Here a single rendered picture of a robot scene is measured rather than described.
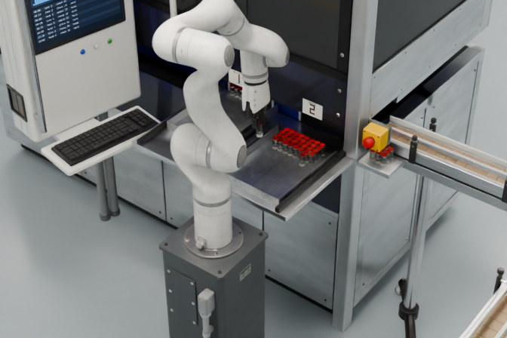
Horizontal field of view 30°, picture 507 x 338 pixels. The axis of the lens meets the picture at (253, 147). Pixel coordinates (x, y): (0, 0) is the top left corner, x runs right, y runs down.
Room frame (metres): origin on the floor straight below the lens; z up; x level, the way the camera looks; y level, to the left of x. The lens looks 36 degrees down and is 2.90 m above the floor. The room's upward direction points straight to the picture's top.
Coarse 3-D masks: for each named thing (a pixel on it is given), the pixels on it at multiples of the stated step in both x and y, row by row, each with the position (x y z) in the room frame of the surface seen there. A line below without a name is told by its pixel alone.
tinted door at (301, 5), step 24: (264, 0) 2.94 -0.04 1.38; (288, 0) 2.87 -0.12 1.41; (312, 0) 2.81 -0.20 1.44; (336, 0) 2.76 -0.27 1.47; (264, 24) 2.94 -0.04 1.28; (288, 24) 2.87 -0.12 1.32; (312, 24) 2.81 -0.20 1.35; (336, 24) 2.75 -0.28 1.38; (288, 48) 2.87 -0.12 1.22; (312, 48) 2.81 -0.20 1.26; (336, 48) 2.75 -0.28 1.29
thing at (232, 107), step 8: (224, 88) 3.14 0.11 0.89; (224, 96) 3.09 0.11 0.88; (232, 96) 3.09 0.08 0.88; (224, 104) 3.03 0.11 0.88; (232, 104) 3.03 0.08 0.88; (240, 104) 3.03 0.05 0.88; (184, 112) 2.95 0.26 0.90; (232, 112) 2.98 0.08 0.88; (240, 112) 2.98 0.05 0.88; (272, 112) 2.96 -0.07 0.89; (168, 120) 2.88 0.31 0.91; (176, 120) 2.91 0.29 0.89; (184, 120) 2.93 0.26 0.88; (232, 120) 2.93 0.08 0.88; (240, 120) 2.93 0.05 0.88; (248, 120) 2.92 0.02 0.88; (168, 128) 2.87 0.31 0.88; (176, 128) 2.85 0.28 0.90; (240, 128) 2.87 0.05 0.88; (248, 128) 2.84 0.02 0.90
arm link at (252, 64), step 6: (240, 54) 2.56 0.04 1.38; (246, 54) 2.54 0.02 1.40; (252, 54) 2.53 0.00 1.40; (258, 54) 2.53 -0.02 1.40; (246, 60) 2.54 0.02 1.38; (252, 60) 2.53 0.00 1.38; (258, 60) 2.53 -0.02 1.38; (264, 60) 2.52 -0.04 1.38; (246, 66) 2.53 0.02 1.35; (252, 66) 2.53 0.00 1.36; (258, 66) 2.53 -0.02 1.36; (264, 66) 2.53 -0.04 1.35; (246, 72) 2.53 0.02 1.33; (252, 72) 2.53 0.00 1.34; (258, 72) 2.53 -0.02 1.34; (264, 72) 2.54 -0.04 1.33
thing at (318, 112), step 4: (304, 100) 2.81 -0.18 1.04; (308, 100) 2.80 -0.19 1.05; (304, 104) 2.81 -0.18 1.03; (308, 104) 2.80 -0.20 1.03; (312, 104) 2.79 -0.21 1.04; (316, 104) 2.78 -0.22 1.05; (304, 108) 2.81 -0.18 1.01; (308, 108) 2.80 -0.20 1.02; (312, 108) 2.79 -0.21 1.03; (316, 108) 2.78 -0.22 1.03; (320, 108) 2.77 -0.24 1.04; (304, 112) 2.81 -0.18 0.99; (308, 112) 2.80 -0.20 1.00; (312, 112) 2.79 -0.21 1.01; (316, 112) 2.78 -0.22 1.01; (320, 112) 2.77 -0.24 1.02; (312, 116) 2.79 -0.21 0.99; (316, 116) 2.78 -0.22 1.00; (320, 116) 2.77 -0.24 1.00
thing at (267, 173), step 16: (256, 144) 2.74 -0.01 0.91; (256, 160) 2.68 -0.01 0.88; (272, 160) 2.67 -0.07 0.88; (288, 160) 2.67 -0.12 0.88; (320, 160) 2.67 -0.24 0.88; (240, 176) 2.58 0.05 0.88; (256, 176) 2.58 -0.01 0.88; (272, 176) 2.58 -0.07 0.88; (288, 176) 2.58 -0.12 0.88; (304, 176) 2.58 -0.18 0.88; (256, 192) 2.48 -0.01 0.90; (272, 192) 2.49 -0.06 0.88; (288, 192) 2.46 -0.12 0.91
